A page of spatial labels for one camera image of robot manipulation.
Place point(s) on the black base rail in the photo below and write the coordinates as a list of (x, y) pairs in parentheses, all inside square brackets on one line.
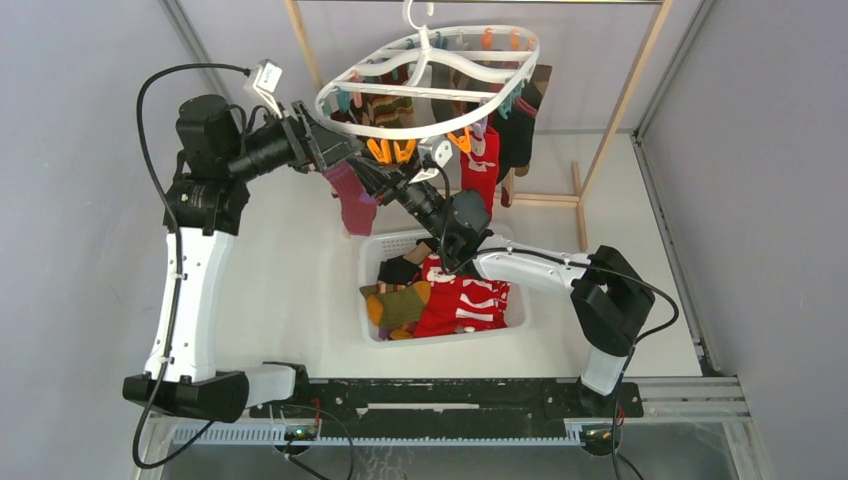
[(494, 409)]

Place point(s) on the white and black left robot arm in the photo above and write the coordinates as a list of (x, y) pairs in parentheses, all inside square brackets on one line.
[(203, 209)]

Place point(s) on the black hanging sock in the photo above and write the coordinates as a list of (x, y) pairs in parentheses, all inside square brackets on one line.
[(517, 130)]

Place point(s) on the white round clip hanger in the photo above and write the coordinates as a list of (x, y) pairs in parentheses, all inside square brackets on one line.
[(484, 67)]

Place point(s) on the wooden drying rack frame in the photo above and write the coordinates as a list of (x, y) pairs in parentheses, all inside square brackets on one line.
[(487, 75)]

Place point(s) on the black sock in basket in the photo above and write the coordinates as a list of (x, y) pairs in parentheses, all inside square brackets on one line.
[(398, 271)]

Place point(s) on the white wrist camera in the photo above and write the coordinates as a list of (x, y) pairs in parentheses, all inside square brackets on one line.
[(263, 79), (434, 153)]

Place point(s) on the tan brown sock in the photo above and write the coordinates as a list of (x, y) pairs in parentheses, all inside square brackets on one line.
[(420, 253)]

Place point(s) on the red white striped sock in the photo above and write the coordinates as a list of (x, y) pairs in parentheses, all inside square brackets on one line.
[(481, 305)]

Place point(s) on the brown striped hanging sock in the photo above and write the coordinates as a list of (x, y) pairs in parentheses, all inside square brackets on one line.
[(387, 111)]

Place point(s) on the olive and orange sock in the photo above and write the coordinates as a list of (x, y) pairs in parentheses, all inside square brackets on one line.
[(390, 306)]

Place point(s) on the pink and purple hanging sock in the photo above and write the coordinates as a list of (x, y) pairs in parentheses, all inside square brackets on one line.
[(358, 208)]

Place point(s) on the white plastic laundry basket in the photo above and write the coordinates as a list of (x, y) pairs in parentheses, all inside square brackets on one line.
[(378, 248)]

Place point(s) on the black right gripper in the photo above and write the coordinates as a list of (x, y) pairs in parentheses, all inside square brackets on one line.
[(387, 182)]

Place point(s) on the red santa sock in basket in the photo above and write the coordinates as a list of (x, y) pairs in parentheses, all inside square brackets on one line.
[(440, 314)]

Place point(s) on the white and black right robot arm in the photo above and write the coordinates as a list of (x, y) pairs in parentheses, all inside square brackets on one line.
[(610, 299)]

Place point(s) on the orange clothespin clip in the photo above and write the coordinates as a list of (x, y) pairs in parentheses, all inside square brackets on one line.
[(462, 139), (380, 149), (403, 150)]

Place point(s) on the red santa hanging sock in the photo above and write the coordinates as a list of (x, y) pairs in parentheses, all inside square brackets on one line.
[(480, 167)]

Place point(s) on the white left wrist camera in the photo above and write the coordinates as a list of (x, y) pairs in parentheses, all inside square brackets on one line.
[(263, 79)]

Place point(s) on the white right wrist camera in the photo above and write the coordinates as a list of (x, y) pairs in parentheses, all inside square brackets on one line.
[(434, 153)]

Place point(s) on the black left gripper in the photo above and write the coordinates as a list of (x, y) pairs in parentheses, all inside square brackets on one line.
[(313, 147)]

